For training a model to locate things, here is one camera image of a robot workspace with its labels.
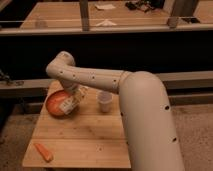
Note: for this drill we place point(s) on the long wooden workbench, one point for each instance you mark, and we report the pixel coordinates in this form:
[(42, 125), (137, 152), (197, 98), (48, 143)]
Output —
[(57, 17)]

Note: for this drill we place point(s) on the orange carrot piece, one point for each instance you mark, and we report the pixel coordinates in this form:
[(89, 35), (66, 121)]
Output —
[(45, 153)]

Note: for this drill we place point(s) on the small wooden table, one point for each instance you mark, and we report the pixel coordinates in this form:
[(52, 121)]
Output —
[(85, 139)]

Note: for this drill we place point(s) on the white plastic cup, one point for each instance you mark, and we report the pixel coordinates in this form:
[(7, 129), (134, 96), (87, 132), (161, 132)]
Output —
[(104, 100)]

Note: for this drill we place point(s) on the folded white paper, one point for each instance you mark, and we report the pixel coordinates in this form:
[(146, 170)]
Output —
[(106, 23)]

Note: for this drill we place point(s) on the metal clamp at left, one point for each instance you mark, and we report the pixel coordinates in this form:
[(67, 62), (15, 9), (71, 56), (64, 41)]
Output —
[(9, 82)]

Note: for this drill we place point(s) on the orange ceramic bowl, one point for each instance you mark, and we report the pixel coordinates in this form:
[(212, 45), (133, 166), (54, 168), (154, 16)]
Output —
[(54, 100)]

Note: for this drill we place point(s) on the white paper sheet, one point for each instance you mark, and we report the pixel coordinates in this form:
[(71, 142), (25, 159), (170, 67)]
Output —
[(105, 7)]

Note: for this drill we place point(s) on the white plastic bottle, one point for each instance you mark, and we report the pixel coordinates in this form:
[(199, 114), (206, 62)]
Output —
[(69, 104)]

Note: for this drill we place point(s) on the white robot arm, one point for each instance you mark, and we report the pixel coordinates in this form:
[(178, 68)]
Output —
[(147, 119)]

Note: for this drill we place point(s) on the grey metal bracket right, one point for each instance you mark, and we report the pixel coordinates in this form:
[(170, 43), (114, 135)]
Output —
[(175, 12)]

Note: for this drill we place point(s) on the grey metal post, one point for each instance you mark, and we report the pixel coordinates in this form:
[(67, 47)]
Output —
[(84, 12)]

